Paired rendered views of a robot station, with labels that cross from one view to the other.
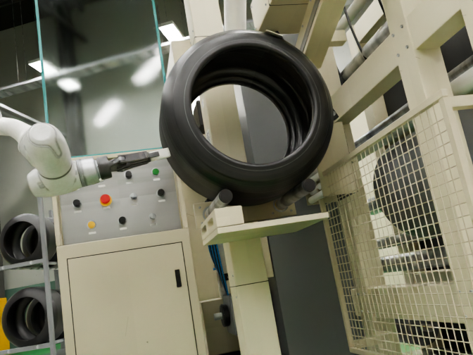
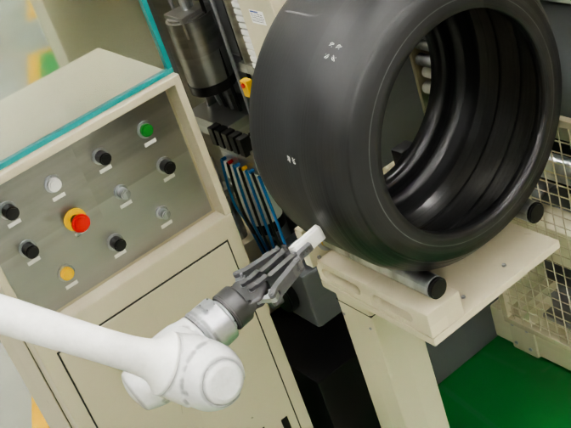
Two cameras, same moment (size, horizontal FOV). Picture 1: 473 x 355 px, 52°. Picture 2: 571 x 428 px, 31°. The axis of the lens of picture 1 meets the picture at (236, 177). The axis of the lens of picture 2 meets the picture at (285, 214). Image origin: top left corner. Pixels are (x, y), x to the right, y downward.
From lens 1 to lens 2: 1.59 m
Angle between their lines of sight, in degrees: 44
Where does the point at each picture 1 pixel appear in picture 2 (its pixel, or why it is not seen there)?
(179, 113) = (365, 198)
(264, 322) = (410, 344)
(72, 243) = not seen: hidden behind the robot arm
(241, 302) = (380, 335)
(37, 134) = (222, 389)
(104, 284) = not seen: hidden behind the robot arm
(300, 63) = (526, 12)
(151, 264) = (191, 297)
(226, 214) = (443, 314)
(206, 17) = not seen: outside the picture
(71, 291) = (83, 397)
